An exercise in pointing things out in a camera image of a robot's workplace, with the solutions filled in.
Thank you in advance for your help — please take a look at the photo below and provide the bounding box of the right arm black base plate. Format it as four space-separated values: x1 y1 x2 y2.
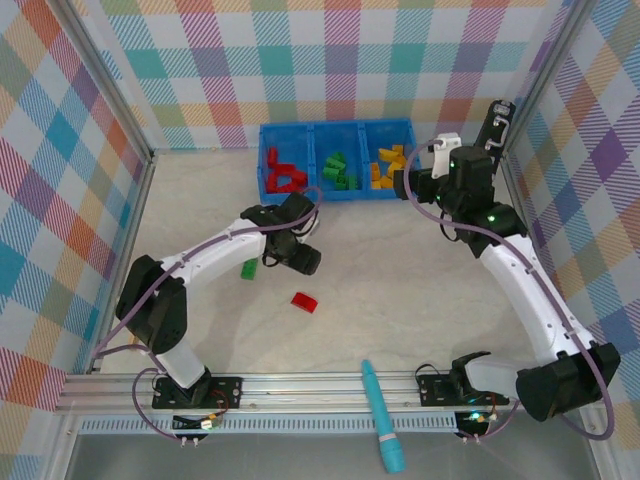
416 372 511 407

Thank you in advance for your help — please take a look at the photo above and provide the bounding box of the aluminium side floor rail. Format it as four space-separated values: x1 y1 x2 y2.
499 149 577 370
89 152 157 375

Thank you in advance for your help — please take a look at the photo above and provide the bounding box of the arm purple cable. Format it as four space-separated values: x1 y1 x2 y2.
404 139 616 444
92 187 324 441

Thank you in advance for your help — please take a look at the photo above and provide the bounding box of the wide aluminium frame rail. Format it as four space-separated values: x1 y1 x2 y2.
54 368 609 416

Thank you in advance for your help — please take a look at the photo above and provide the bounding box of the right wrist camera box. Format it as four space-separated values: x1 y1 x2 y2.
432 132 461 180

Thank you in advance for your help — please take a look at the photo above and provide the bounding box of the slotted grey cable duct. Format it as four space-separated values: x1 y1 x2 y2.
79 417 464 435

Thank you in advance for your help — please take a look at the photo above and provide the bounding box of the teal pen-shaped tool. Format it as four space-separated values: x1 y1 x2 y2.
360 358 407 475

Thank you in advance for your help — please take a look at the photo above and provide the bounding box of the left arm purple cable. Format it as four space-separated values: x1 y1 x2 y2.
92 187 324 441

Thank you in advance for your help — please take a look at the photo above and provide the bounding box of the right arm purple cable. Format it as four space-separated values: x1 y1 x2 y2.
404 139 616 444

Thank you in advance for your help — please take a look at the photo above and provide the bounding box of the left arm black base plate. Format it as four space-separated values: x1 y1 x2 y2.
151 375 244 412

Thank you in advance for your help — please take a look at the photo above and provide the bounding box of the blue three-compartment bin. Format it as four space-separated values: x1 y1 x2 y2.
258 118 422 204

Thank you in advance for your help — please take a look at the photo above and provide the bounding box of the aluminium upright frame post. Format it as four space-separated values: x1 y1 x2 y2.
502 0 599 154
49 0 157 164

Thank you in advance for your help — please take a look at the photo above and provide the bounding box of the black round cable mount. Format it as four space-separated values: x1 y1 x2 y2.
171 413 222 447
453 409 501 445

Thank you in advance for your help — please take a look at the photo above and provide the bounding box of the black case with metal handles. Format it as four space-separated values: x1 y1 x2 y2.
472 99 516 166

